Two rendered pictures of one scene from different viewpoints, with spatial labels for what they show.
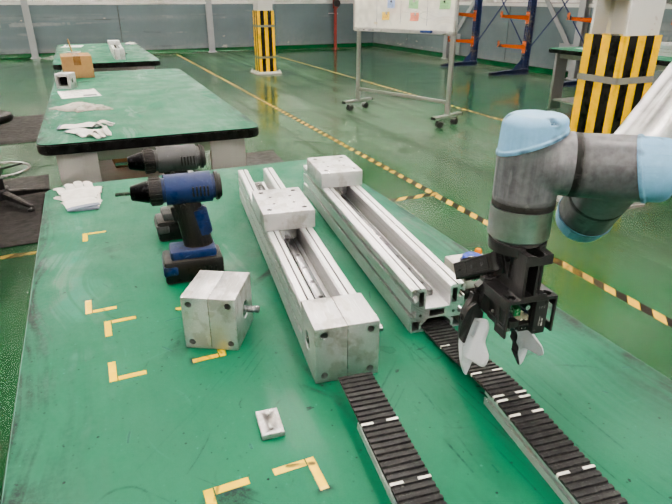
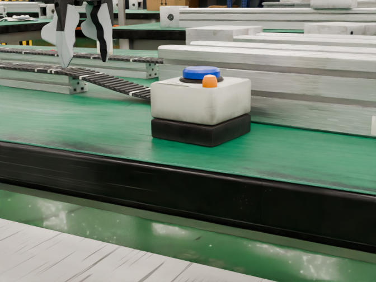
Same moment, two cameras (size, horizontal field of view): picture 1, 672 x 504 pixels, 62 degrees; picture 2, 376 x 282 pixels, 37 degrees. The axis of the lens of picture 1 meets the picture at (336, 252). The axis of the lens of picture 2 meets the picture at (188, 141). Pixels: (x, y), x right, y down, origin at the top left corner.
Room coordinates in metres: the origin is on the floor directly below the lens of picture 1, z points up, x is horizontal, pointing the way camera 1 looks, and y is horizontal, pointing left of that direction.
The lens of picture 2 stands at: (1.45, -0.66, 0.93)
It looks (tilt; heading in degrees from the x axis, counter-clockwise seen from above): 15 degrees down; 141
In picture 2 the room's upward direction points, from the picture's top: 1 degrees counter-clockwise
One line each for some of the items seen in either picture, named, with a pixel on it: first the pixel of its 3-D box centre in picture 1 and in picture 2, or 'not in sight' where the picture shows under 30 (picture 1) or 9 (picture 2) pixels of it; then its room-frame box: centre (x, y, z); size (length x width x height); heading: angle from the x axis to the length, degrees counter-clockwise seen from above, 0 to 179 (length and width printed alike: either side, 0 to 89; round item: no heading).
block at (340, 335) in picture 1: (346, 335); (220, 56); (0.74, -0.02, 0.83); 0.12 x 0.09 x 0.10; 106
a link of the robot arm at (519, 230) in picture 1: (521, 222); not in sight; (0.65, -0.23, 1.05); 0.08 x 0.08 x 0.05
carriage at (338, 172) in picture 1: (333, 175); not in sight; (1.46, 0.01, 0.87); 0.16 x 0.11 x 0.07; 16
